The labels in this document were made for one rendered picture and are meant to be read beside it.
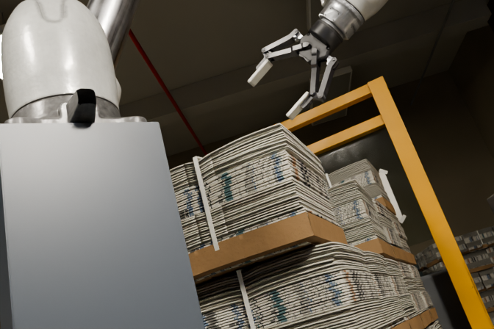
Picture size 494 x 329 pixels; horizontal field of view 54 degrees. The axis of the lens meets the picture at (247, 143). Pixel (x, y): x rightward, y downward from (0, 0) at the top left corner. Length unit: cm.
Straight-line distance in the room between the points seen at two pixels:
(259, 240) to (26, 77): 47
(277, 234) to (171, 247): 32
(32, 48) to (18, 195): 24
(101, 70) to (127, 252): 28
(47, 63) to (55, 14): 9
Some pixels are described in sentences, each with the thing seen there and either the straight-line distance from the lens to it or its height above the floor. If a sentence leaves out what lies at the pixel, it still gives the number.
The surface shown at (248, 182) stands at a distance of 93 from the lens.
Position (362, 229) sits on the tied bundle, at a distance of 149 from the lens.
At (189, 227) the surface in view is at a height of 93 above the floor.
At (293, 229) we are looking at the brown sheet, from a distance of 88.
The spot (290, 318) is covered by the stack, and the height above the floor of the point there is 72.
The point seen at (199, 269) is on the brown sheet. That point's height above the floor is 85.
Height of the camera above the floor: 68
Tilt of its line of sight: 22 degrees up
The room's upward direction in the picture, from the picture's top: 16 degrees counter-clockwise
